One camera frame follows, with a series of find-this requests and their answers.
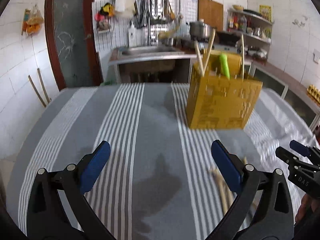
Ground wooden chopstick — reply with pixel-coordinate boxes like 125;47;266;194
225;154;259;217
195;40;204;76
241;34;245;80
210;168;229;215
202;29;216;76

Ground kitchen counter cabinet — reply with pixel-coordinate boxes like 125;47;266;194
107;47;320;133

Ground person's right hand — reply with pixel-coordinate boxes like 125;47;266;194
295;193;320;223

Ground yellow perforated utensil holder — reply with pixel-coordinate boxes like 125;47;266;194
186;51;263;129

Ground grey striped tablecloth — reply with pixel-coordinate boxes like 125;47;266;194
7;83;318;239

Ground black wok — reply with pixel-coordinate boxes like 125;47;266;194
216;31;240;44

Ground gas stove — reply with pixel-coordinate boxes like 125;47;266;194
198;41;240;54

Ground steel cooking pot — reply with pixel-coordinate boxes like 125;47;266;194
187;19;214;41

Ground rectangular wooden cutting board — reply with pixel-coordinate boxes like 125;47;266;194
197;0;223;31

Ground chrome faucet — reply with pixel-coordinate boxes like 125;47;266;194
147;16;151;46

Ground stainless steel sink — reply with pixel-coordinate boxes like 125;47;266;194
118;46;184;57

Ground hanging plastic bag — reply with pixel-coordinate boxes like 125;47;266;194
21;5;44;36

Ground white soap bottle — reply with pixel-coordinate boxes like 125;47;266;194
128;21;138;47

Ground dark framed glass door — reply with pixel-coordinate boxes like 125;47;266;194
44;0;103;90

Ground wooden stick against wall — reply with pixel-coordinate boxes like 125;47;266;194
37;68;51;103
28;75;47;108

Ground green handled utensil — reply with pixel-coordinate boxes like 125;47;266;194
219;54;230;80

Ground corner wall shelf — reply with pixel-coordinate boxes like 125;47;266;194
227;8;273;62

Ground yellow wall picture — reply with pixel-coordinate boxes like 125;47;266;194
259;4;272;22

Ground wall utensil rack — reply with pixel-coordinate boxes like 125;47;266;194
112;0;177;27

